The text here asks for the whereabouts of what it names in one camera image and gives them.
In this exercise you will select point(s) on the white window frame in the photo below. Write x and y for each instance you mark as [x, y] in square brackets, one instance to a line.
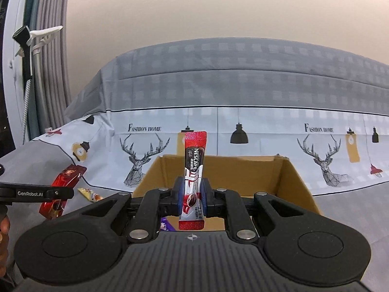
[13, 6]

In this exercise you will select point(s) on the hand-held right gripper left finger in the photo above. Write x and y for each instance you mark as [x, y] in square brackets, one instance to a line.
[180, 196]

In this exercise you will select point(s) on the grey curtain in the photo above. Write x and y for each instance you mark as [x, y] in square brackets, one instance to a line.
[50, 6]

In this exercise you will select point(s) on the purple snack packet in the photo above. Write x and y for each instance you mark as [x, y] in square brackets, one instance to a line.
[165, 224]

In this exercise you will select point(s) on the person's left hand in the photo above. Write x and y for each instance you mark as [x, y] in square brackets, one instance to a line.
[4, 243]

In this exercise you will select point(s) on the cardboard box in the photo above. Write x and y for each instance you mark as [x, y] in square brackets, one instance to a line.
[249, 173]

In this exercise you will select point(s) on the yellow snack packet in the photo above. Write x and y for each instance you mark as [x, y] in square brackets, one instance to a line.
[89, 194]

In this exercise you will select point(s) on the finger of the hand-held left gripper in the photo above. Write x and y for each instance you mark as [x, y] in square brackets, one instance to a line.
[62, 193]

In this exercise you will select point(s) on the grey bed sheet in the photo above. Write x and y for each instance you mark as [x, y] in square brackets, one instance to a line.
[27, 167]

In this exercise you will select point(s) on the red coffee sachet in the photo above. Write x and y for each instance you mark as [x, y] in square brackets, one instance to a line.
[194, 164]

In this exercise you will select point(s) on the red snack packet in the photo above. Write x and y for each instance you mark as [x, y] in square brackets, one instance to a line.
[68, 176]

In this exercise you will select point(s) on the printed deer blanket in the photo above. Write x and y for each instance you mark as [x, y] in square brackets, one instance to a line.
[243, 82]

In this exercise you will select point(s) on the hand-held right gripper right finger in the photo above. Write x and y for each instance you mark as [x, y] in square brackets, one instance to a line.
[206, 196]

